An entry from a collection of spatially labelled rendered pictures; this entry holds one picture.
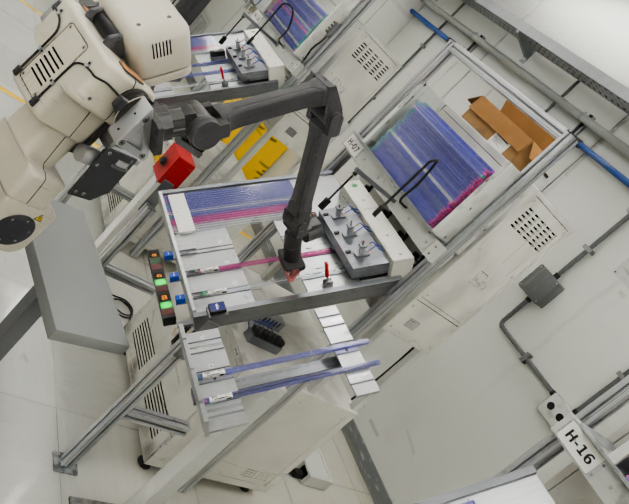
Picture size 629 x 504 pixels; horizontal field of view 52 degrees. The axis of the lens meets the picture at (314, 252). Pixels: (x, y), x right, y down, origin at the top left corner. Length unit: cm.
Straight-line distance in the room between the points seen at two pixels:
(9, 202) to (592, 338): 269
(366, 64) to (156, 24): 203
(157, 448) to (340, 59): 202
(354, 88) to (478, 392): 174
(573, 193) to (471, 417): 135
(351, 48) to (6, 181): 209
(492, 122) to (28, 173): 178
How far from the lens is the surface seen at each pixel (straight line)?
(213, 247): 225
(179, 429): 233
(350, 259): 214
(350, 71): 340
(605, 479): 170
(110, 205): 360
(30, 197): 168
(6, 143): 173
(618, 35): 436
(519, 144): 259
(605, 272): 354
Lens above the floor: 161
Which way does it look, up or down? 15 degrees down
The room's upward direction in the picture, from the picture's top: 46 degrees clockwise
